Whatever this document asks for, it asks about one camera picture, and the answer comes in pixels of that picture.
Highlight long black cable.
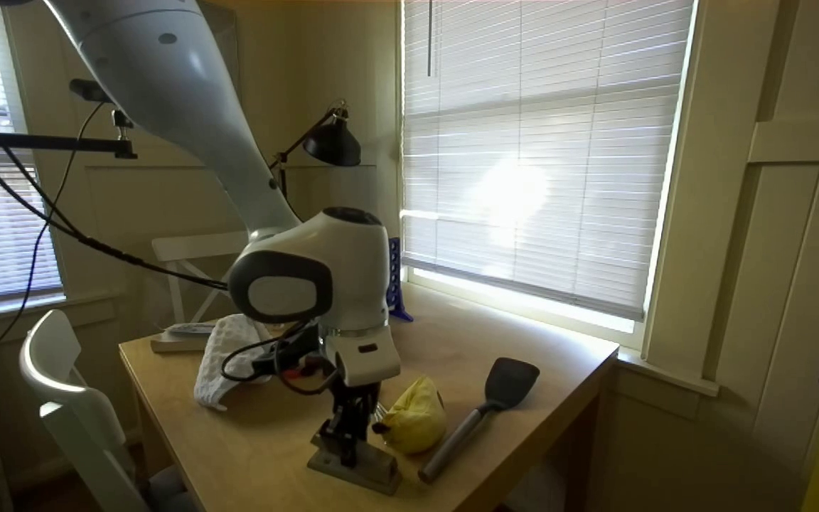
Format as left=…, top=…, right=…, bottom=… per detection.
left=0, top=81, right=234, bottom=384

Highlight white wooden chair back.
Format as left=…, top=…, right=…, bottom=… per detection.
left=148, top=228, right=254, bottom=326

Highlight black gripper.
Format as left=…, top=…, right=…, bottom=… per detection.
left=317, top=377, right=388, bottom=468

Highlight black and red wrist cables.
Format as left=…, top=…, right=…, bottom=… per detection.
left=216, top=320, right=345, bottom=398

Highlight white plastic chair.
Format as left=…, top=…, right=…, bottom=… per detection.
left=17, top=307, right=152, bottom=512

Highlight blue plastic object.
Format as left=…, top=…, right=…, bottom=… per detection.
left=385, top=232, right=416, bottom=326

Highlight black spatula with grey handle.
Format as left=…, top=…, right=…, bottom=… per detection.
left=416, top=356, right=543, bottom=485

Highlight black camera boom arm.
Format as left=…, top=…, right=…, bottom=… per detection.
left=0, top=117, right=140, bottom=161

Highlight wide white window blinds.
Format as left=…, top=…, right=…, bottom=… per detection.
left=399, top=0, right=696, bottom=320

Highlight yellow crumpled cloth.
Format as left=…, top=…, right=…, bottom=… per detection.
left=369, top=374, right=449, bottom=458

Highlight grey metal block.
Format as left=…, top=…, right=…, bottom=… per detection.
left=304, top=435, right=403, bottom=496

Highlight white crumpled cloth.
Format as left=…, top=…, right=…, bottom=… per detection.
left=190, top=309, right=287, bottom=415

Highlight black desk lamp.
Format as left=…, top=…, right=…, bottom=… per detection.
left=268, top=105, right=368, bottom=198

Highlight flat grey book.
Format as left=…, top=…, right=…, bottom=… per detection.
left=148, top=319, right=219, bottom=358

